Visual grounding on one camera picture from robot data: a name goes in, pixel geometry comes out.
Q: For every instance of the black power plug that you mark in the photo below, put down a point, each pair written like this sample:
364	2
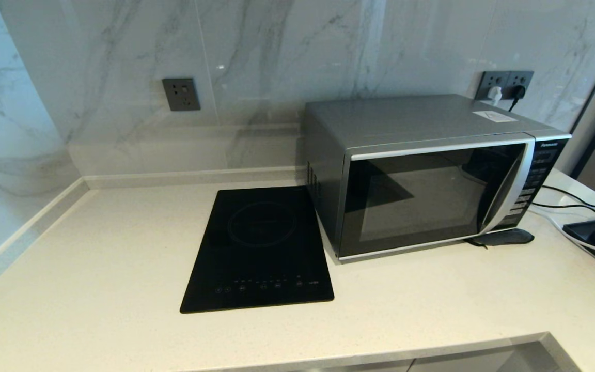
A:
518	92

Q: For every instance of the grey cabinet door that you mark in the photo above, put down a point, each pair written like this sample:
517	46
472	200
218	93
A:
483	360

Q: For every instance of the grey single wall socket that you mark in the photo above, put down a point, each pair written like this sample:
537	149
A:
181	94

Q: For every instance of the white power plug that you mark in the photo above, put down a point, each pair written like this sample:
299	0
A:
495	94

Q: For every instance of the black induction cooktop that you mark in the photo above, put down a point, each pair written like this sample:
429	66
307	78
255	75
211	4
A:
261	248

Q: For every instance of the grey double wall socket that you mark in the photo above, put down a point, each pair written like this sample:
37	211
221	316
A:
504	79

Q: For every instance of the silver microwave oven body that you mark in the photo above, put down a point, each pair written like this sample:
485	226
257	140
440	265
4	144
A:
406	116

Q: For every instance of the dark grey rubber mat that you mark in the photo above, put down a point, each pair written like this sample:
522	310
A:
504	237

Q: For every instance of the white paper sticker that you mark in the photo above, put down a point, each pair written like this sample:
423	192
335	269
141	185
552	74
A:
495	116

